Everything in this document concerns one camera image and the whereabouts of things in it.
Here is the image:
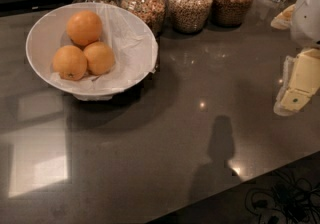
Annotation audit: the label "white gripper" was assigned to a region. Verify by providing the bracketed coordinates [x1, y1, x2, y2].
[271, 0, 320, 116]

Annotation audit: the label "orange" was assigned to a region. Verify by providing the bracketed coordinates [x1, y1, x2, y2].
[52, 45, 87, 81]
[83, 42, 115, 75]
[66, 10, 102, 46]

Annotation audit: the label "white bowl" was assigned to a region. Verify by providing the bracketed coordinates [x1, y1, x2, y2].
[25, 2, 159, 102]

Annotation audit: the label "white paper liner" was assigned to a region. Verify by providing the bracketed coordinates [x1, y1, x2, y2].
[50, 3, 158, 101]

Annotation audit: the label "black tangled cables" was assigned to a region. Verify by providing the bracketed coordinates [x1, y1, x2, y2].
[244, 167, 320, 224]

